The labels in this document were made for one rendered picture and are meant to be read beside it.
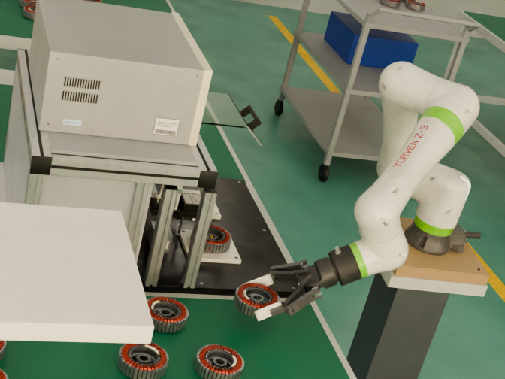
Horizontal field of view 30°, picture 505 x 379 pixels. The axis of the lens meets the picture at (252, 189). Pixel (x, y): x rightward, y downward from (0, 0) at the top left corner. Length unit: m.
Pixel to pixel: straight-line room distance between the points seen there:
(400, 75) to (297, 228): 2.08
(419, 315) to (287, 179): 2.13
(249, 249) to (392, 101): 0.58
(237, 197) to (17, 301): 1.52
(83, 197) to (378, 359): 1.25
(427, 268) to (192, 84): 0.97
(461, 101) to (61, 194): 1.05
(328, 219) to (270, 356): 2.46
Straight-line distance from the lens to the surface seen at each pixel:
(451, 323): 4.21
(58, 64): 2.24
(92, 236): 1.72
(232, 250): 2.63
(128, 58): 2.27
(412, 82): 2.56
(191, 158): 2.31
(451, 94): 2.53
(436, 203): 2.87
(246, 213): 2.87
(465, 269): 2.92
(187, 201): 2.52
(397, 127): 2.70
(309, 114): 5.45
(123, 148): 2.29
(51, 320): 1.49
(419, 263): 2.86
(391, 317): 3.00
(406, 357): 3.12
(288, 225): 4.56
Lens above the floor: 2.08
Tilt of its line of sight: 26 degrees down
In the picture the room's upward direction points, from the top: 15 degrees clockwise
